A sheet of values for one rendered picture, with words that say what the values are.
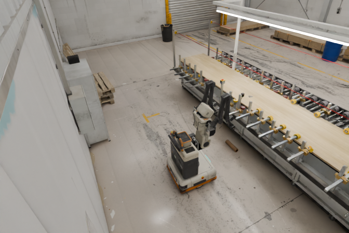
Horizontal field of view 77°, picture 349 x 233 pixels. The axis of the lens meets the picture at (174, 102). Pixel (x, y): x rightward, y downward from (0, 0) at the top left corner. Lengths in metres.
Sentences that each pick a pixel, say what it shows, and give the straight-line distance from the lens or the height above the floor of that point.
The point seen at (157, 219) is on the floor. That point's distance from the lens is 3.62.
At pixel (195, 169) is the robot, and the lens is 3.52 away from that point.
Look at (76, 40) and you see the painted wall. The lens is 10.45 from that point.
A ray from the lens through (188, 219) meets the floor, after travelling 3.60.
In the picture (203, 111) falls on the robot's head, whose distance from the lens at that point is 3.13.
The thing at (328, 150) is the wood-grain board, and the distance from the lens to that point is 3.70.
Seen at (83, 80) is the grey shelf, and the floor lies 1.48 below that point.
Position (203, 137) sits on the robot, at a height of 0.88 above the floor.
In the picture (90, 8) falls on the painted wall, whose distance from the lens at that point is 10.28.
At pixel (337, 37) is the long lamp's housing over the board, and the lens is 3.11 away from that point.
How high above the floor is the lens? 3.15
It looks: 33 degrees down
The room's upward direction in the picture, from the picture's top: 3 degrees counter-clockwise
